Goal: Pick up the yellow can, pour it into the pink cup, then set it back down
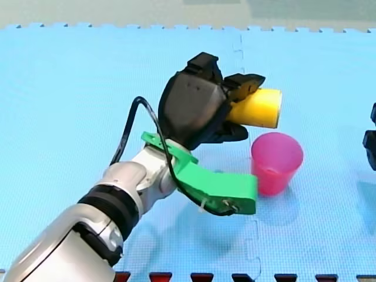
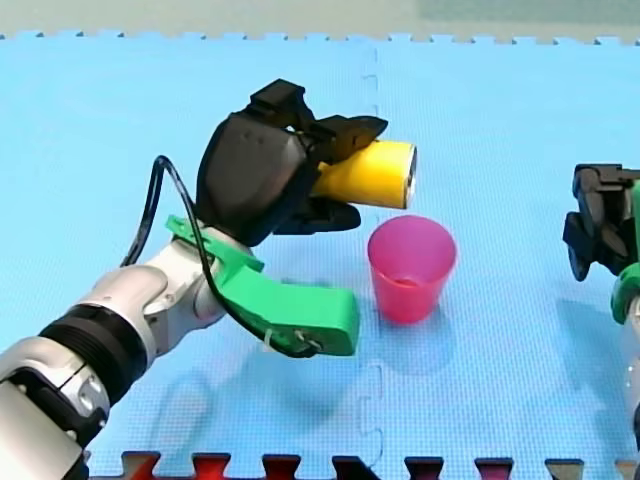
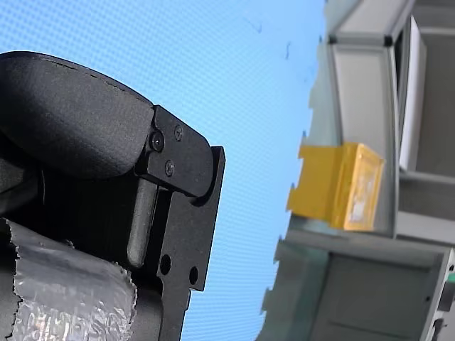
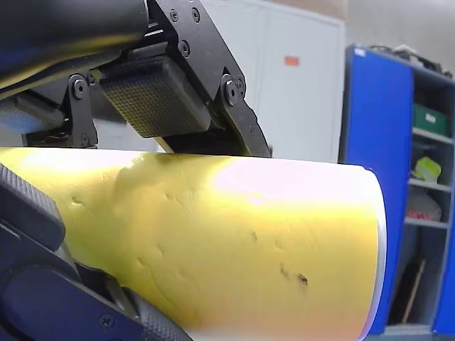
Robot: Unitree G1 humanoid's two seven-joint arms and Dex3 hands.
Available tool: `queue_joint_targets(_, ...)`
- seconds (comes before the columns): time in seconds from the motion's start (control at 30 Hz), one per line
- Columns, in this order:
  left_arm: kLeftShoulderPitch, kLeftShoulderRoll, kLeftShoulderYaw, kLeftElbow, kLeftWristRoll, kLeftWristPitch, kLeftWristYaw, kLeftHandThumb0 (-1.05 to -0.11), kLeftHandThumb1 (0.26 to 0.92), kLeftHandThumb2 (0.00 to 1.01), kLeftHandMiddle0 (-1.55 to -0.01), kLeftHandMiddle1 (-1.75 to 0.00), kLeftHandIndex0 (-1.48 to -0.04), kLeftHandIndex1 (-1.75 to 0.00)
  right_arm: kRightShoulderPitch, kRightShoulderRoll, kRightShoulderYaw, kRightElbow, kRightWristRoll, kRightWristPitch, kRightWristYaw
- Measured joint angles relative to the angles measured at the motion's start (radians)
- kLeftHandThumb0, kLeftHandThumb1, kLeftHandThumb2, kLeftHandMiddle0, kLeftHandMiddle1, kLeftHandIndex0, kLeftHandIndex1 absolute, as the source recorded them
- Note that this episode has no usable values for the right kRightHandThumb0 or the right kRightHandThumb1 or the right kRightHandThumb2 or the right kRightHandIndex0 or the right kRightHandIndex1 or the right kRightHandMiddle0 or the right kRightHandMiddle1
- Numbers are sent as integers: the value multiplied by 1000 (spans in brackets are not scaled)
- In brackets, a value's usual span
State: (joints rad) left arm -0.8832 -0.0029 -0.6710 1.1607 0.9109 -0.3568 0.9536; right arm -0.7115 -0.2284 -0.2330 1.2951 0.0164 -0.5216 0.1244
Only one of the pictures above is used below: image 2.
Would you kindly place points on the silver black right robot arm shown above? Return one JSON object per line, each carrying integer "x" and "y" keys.
{"x": 629, "y": 350}

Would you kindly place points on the yellow drink can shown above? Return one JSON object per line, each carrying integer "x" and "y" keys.
{"x": 372, "y": 175}

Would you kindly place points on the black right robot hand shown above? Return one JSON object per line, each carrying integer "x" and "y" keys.
{"x": 597, "y": 220}

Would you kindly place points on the pink plastic cup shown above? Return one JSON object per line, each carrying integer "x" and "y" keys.
{"x": 410, "y": 270}

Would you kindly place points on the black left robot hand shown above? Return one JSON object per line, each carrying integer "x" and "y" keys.
{"x": 245, "y": 170}

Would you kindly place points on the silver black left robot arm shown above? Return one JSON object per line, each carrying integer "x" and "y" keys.
{"x": 125, "y": 310}

